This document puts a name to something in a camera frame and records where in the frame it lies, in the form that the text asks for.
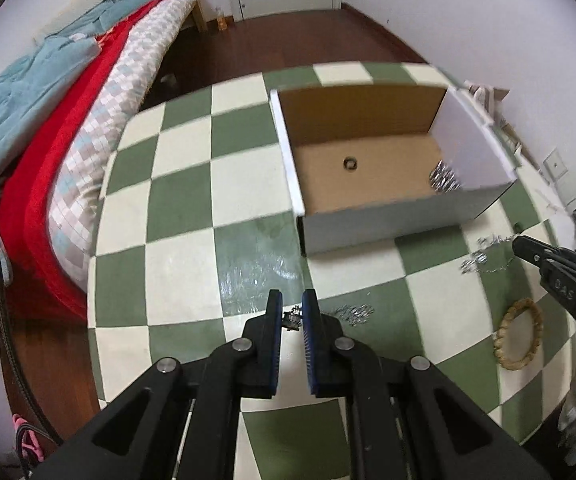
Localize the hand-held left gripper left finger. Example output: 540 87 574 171
30 289 283 480

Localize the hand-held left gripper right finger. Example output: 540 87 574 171
302 289 554 480

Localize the thin silver chain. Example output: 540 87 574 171
475 234 516 251

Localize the white wall socket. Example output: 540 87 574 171
542 148 569 182

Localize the bed with red blanket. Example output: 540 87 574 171
0 0 209 341

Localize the pink strap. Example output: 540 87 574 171
12 413 44 463

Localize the white cardboard box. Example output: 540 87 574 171
269 85 518 257

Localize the pile of silver jewelry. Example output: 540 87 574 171
427 159 464 194

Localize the pink grey checkered quilt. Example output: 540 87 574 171
48 0 203 286

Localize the black cable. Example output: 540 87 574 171
0 195 63 448

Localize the small silver jewelry piece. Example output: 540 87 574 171
281 306 303 333

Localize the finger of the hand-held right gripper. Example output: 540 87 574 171
512 235 576 273

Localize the woven beige bangle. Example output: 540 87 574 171
493 298 545 371

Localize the silver chain bracelet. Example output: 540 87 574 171
459 252 489 276

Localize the silver chain necklace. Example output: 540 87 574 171
332 304 376 327

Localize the green white checkered tablecloth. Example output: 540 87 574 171
86 61 576 480

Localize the red blanket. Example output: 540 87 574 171
0 0 186 320

